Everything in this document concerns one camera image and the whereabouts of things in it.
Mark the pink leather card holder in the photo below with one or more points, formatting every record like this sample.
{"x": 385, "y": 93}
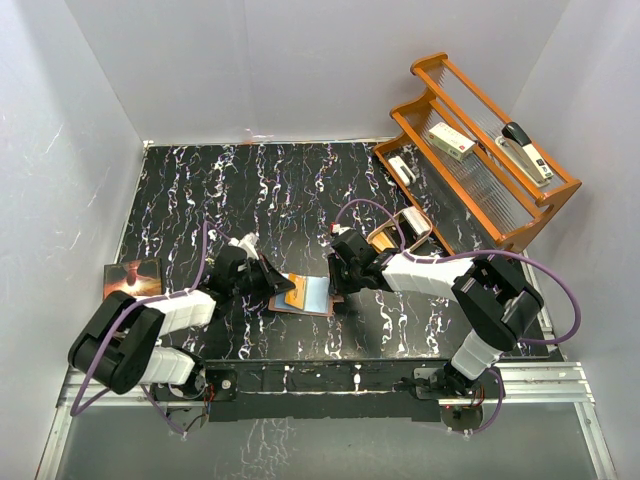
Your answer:
{"x": 319, "y": 301}

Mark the white card stack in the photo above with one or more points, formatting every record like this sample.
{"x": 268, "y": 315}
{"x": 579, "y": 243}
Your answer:
{"x": 418, "y": 221}

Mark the small white stapler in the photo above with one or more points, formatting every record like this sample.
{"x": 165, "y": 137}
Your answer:
{"x": 402, "y": 170}

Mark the orange wooden shelf rack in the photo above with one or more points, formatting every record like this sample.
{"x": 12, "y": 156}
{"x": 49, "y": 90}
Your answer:
{"x": 485, "y": 201}

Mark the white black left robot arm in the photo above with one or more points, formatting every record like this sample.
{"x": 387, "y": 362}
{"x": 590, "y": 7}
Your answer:
{"x": 118, "y": 346}

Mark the black beige stapler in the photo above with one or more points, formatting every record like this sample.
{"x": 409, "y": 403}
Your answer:
{"x": 518, "y": 147}

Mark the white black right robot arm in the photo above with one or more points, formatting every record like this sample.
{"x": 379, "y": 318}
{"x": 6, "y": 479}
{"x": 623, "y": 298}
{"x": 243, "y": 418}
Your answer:
{"x": 497, "y": 300}

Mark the beige card tray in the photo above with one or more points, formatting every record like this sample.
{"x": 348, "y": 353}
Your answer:
{"x": 395, "y": 232}

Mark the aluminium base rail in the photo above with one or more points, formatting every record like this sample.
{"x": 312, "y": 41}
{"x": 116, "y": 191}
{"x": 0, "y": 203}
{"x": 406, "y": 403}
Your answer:
{"x": 338, "y": 420}

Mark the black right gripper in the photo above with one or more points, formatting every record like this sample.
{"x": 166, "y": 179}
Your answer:
{"x": 336, "y": 284}

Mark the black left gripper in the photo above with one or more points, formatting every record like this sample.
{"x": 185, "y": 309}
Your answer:
{"x": 273, "y": 281}

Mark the white staples box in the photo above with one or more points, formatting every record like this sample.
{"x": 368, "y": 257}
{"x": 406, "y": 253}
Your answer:
{"x": 450, "y": 141}

